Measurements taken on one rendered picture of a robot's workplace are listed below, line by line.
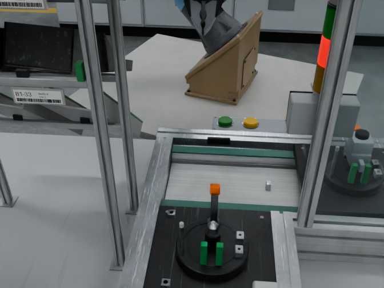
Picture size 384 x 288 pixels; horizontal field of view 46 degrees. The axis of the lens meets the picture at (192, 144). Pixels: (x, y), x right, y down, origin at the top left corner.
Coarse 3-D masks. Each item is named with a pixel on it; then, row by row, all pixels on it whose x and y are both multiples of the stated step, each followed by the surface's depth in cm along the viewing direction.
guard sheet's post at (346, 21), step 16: (352, 0) 67; (336, 16) 70; (352, 16) 68; (336, 32) 69; (352, 32) 69; (336, 48) 71; (336, 64) 72; (336, 80) 75; (320, 96) 78; (336, 96) 76; (320, 112) 78; (336, 112) 78; (320, 128) 80; (320, 144) 82; (320, 160) 85; (320, 176) 86; (304, 192) 89; (304, 208) 91; (304, 224) 94
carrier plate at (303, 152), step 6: (294, 144) 116; (300, 144) 116; (294, 150) 115; (300, 150) 114; (306, 150) 114; (294, 156) 114; (300, 156) 112; (306, 156) 112; (300, 162) 110; (306, 162) 110; (300, 168) 108; (300, 174) 106; (300, 180) 105; (300, 186) 104; (300, 192) 104
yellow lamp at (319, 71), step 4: (316, 68) 78; (320, 68) 77; (324, 68) 76; (316, 72) 78; (320, 72) 77; (316, 76) 78; (320, 76) 77; (316, 80) 78; (320, 80) 78; (316, 84) 79; (320, 84) 78; (316, 88) 79; (320, 88) 78; (316, 92) 79; (320, 92) 79
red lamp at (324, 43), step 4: (324, 40) 74; (328, 40) 73; (320, 44) 76; (324, 44) 74; (328, 44) 73; (320, 48) 76; (324, 48) 74; (328, 48) 74; (320, 52) 76; (324, 52) 75; (320, 56) 76; (324, 56) 75; (320, 60) 76; (324, 60) 75; (320, 64) 76; (324, 64) 76
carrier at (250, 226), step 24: (192, 216) 95; (240, 216) 95; (264, 216) 95; (168, 240) 90; (192, 240) 87; (216, 240) 84; (240, 240) 86; (264, 240) 90; (168, 264) 85; (192, 264) 83; (216, 264) 82; (240, 264) 83; (264, 264) 85
